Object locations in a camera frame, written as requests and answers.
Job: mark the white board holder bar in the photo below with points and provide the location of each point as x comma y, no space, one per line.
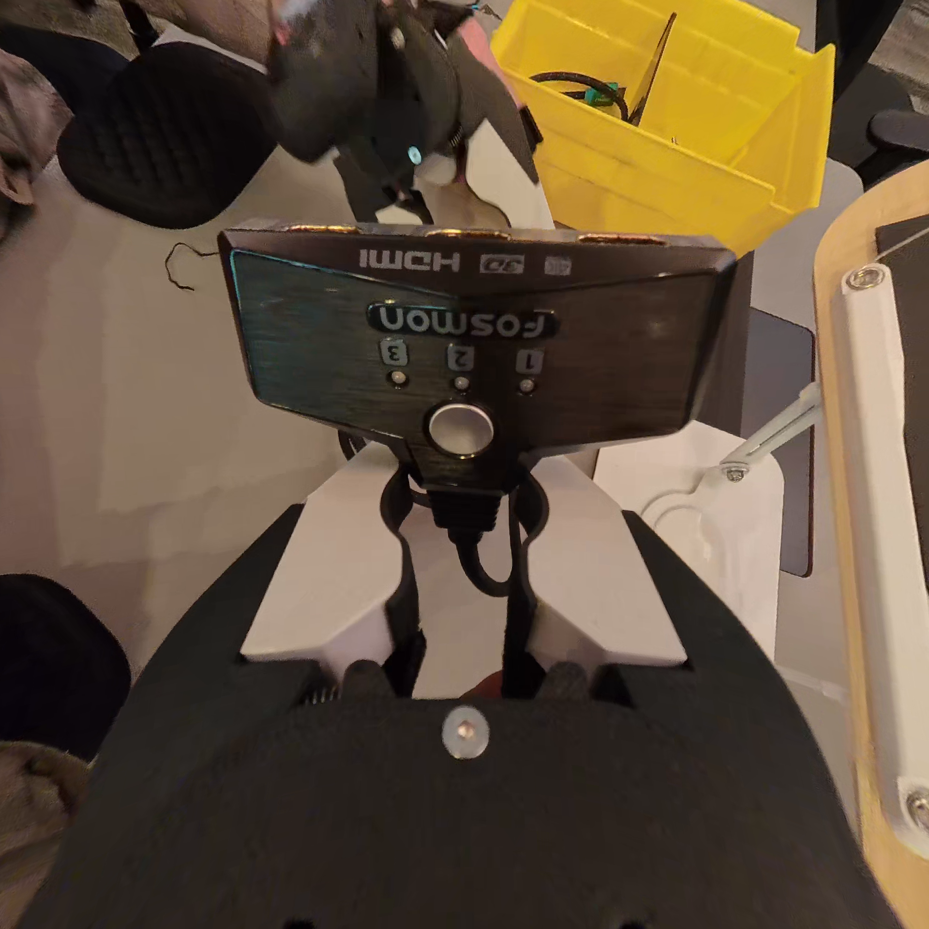
886,552

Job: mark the black office chair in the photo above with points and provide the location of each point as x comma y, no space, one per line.
886,87

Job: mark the black hdmi switch box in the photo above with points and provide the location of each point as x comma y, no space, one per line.
320,349

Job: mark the yellow plastic bin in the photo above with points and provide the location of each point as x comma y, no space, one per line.
726,131

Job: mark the person's left hand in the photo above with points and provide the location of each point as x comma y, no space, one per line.
302,15

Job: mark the black board with wooden edge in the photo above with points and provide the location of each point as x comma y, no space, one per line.
849,436

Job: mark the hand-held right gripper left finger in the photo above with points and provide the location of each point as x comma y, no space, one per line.
327,595

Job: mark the black textured pad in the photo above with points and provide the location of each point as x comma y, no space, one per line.
160,138

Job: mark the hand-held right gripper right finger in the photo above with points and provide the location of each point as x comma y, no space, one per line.
603,588

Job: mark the white stand base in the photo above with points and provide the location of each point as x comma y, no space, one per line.
711,537

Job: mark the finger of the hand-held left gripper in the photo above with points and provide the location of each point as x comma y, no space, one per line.
501,124

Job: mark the person's torso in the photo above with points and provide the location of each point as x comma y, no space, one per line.
29,131

